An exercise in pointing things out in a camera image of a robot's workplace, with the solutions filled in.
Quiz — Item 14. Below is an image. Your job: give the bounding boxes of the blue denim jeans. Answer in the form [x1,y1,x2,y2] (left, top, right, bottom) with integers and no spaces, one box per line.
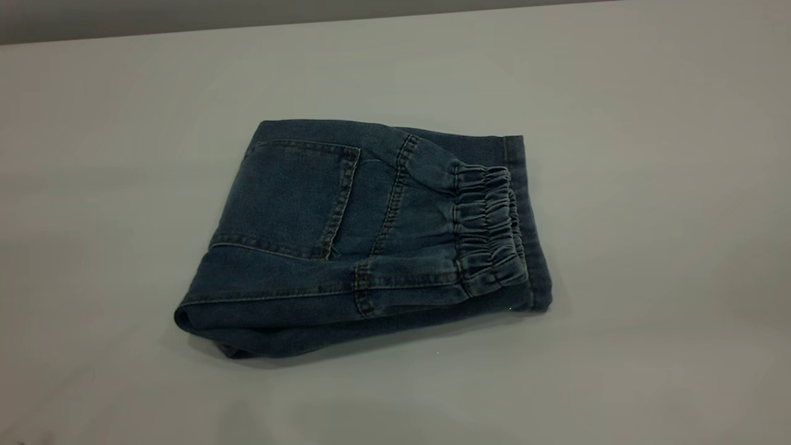
[174,119,552,359]

